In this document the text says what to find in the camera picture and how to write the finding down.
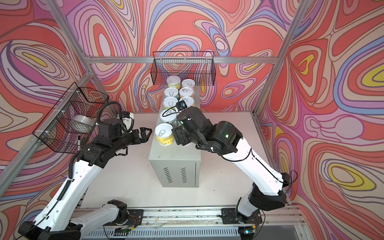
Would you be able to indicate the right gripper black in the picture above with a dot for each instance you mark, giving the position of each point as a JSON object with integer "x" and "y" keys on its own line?
{"x": 179, "y": 134}

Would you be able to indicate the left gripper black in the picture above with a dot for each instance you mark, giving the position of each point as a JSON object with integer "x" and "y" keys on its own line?
{"x": 144, "y": 138}

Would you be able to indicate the can row back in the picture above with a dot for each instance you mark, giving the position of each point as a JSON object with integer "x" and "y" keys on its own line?
{"x": 164, "y": 134}

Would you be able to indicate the can row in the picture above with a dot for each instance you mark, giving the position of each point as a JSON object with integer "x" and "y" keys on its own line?
{"x": 189, "y": 101}
{"x": 169, "y": 116}
{"x": 164, "y": 134}
{"x": 170, "y": 102}

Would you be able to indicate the peach labelled can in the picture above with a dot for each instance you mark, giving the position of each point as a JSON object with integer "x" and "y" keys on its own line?
{"x": 186, "y": 92}

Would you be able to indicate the blue white labelled can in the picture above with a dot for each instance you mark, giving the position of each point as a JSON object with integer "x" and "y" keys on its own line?
{"x": 172, "y": 92}

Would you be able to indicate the pink labelled can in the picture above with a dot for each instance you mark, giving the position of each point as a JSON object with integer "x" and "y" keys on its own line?
{"x": 188, "y": 83}

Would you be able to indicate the orange green labelled can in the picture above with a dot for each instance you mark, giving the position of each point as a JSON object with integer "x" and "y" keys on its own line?
{"x": 174, "y": 82}

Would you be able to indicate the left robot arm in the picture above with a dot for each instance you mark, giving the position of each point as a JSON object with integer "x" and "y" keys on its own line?
{"x": 54, "y": 222}

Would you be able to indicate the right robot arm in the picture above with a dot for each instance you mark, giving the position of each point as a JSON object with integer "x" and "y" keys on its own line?
{"x": 225, "y": 140}

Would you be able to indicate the grey metal cabinet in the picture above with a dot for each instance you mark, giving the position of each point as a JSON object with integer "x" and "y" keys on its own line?
{"x": 176, "y": 166}

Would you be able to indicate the green circuit board left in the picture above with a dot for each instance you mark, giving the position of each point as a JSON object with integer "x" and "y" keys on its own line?
{"x": 125, "y": 230}

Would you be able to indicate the green circuit board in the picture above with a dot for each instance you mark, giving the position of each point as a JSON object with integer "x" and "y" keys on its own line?
{"x": 125, "y": 230}
{"x": 248, "y": 230}

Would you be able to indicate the green circuit board right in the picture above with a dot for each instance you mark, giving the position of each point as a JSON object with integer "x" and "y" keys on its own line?
{"x": 248, "y": 230}

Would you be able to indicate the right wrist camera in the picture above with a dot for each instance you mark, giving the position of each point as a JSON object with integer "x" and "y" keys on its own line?
{"x": 181, "y": 105}

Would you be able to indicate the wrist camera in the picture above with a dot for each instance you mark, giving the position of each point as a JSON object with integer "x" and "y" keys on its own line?
{"x": 128, "y": 120}
{"x": 181, "y": 105}

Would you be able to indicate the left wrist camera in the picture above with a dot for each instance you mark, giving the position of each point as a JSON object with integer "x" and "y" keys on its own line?
{"x": 128, "y": 120}

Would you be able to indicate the black wire basket back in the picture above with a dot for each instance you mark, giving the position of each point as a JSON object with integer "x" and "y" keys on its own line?
{"x": 196, "y": 65}

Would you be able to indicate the black wire basket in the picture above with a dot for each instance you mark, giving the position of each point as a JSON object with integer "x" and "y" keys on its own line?
{"x": 196, "y": 65}
{"x": 54, "y": 130}

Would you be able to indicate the black wire basket left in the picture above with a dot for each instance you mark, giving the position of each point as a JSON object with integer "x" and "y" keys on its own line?
{"x": 54, "y": 130}

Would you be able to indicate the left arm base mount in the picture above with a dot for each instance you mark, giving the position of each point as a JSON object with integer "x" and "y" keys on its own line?
{"x": 132, "y": 218}

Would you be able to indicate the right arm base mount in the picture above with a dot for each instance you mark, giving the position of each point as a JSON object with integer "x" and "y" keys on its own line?
{"x": 231, "y": 216}

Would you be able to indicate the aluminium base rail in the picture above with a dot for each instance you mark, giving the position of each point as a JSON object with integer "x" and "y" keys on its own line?
{"x": 205, "y": 223}

